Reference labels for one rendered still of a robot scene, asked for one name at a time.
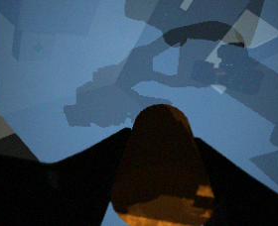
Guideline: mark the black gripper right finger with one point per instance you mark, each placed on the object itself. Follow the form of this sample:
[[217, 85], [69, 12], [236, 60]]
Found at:
[[240, 198]]

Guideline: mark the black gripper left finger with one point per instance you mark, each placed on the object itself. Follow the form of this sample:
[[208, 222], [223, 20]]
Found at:
[[76, 190]]

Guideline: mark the orange knob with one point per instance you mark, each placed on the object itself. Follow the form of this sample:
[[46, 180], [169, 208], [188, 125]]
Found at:
[[162, 180]]

